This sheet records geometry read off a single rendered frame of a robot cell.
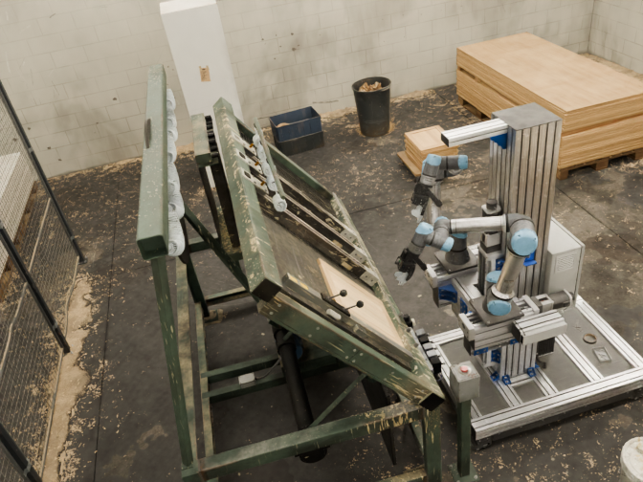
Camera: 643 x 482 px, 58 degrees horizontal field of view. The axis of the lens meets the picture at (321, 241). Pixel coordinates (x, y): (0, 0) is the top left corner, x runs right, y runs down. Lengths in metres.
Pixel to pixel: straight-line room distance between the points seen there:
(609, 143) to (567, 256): 3.35
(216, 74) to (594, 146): 4.09
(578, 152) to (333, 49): 3.61
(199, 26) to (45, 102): 2.67
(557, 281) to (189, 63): 4.51
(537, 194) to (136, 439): 3.15
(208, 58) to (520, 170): 4.28
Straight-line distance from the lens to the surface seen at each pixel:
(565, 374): 4.21
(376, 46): 8.52
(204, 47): 6.58
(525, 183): 3.15
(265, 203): 3.25
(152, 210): 2.36
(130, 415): 4.69
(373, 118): 7.58
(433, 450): 3.52
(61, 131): 8.45
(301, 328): 2.56
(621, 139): 6.85
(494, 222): 2.99
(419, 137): 6.68
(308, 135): 7.49
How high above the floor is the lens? 3.31
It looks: 35 degrees down
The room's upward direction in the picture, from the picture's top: 9 degrees counter-clockwise
